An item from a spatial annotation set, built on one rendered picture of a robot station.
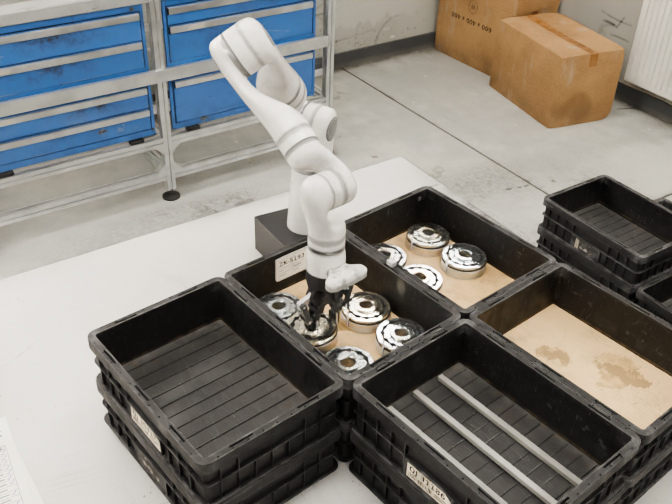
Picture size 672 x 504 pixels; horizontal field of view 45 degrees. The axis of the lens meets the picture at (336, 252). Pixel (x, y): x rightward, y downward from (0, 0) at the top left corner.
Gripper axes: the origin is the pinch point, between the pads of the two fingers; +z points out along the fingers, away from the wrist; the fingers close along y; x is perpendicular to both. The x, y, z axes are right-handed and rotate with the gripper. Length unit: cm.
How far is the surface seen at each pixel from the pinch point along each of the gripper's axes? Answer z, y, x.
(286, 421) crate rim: -5.3, 24.5, 20.3
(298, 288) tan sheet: 4.3, -6.2, -16.5
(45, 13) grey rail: -3, -25, -191
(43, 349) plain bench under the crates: 17, 42, -46
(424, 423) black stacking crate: 4.4, -0.3, 29.0
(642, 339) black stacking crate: 0, -48, 42
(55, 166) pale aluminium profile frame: 57, -18, -192
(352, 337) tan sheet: 4.3, -5.1, 3.2
